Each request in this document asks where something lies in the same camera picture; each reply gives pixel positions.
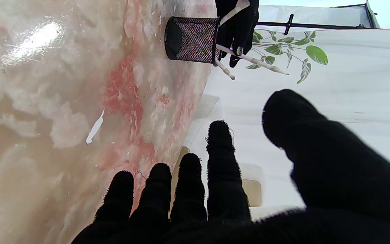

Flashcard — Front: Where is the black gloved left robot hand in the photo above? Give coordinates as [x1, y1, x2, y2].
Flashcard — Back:
[215, 0, 260, 68]

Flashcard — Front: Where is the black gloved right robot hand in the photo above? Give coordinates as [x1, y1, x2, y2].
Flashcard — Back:
[71, 89, 390, 244]

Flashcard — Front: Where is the black mesh brush holder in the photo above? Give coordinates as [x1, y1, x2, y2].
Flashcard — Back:
[165, 16, 222, 66]

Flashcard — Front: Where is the black framed diffuser panel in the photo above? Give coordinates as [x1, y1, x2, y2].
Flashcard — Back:
[258, 1, 380, 36]

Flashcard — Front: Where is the large-leaf green houseplant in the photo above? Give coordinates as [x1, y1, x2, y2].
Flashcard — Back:
[246, 30, 329, 84]

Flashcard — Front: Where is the sheer white curtain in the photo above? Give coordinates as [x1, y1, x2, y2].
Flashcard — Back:
[188, 5, 390, 217]

